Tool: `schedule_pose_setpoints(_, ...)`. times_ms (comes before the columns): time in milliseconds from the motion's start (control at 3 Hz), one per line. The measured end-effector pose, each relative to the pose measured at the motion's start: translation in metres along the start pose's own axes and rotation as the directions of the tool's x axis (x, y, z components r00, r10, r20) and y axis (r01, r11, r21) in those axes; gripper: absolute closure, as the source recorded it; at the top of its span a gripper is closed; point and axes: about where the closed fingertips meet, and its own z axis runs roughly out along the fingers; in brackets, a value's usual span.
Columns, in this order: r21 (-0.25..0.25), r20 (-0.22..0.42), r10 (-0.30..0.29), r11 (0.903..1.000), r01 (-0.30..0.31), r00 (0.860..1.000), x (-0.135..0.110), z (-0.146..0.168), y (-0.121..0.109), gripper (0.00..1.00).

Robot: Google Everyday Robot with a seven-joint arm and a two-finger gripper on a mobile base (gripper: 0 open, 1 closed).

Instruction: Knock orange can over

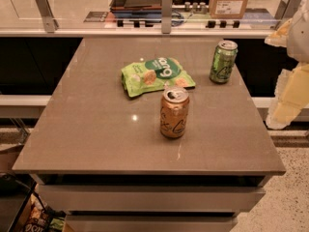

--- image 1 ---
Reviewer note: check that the right metal glass bracket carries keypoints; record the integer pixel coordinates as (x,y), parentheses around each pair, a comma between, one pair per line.
(286,9)

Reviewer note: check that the cardboard box with label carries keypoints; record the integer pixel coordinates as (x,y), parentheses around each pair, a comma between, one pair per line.
(227,8)

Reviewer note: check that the green snack bag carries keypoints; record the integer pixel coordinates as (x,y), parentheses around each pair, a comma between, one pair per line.
(154,75)

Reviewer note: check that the grey table drawer cabinet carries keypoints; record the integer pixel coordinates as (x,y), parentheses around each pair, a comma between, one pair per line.
(150,208)

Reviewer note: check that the left metal glass bracket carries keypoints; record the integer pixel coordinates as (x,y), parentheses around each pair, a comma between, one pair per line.
(49,22)

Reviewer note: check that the snack bags on floor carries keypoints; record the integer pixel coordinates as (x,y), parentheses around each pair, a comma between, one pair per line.
(42,219)

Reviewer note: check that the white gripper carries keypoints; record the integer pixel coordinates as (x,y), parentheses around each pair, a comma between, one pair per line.
(300,39)

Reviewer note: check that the orange soda can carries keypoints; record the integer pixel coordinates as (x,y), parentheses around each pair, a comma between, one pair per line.
(173,111)

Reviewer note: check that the middle metal glass bracket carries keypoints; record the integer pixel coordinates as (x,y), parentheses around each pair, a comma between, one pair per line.
(166,16)

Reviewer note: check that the green soda can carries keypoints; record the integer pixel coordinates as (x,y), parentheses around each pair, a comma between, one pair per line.
(223,61)

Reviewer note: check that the metal glass bracket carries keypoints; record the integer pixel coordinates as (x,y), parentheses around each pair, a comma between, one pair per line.
(49,22)
(286,9)
(166,16)

